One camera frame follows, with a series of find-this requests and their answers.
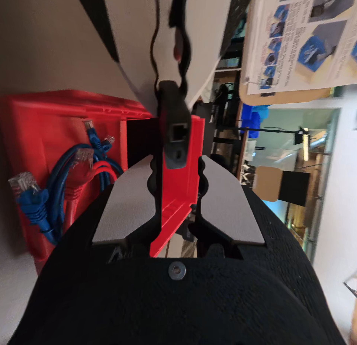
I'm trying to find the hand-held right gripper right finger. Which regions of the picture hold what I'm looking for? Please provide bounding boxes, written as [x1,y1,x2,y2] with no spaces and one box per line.
[187,155,265,257]

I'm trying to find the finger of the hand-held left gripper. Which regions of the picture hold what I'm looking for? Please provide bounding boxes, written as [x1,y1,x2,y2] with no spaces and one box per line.
[168,0,235,109]
[73,0,161,118]

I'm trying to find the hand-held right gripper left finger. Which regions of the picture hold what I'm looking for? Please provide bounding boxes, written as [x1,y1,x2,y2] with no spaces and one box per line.
[92,155,163,257]

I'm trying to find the red ethernet cable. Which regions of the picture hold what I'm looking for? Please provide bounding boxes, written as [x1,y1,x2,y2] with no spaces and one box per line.
[63,148,118,228]

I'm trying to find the blue ethernet cable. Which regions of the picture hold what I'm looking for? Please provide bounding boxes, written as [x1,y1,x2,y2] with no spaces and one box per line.
[8,144,95,245]
[84,119,124,192]

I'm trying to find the black network adapter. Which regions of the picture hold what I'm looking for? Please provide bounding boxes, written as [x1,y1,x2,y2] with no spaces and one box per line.
[157,81,192,170]

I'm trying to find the red plastic bin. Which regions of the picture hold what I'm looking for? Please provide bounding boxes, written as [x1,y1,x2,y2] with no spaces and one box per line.
[0,90,205,276]

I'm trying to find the tan rounded board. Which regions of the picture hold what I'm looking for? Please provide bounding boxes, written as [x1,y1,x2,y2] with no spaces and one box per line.
[254,166,284,203]

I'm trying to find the black bin divider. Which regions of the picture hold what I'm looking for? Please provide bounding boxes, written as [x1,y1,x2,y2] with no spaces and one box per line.
[127,119,159,170]

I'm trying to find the black square board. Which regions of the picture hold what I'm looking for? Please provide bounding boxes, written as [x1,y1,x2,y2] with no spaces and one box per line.
[278,171,311,207]

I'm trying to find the printed instruction poster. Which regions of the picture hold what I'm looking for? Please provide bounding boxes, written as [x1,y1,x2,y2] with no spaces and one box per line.
[245,0,357,96]

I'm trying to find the small blue storage bin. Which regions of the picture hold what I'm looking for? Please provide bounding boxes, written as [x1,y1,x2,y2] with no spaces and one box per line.
[240,104,270,139]

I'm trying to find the black tripod stand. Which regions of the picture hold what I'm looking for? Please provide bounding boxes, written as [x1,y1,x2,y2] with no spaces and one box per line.
[216,125,311,146]

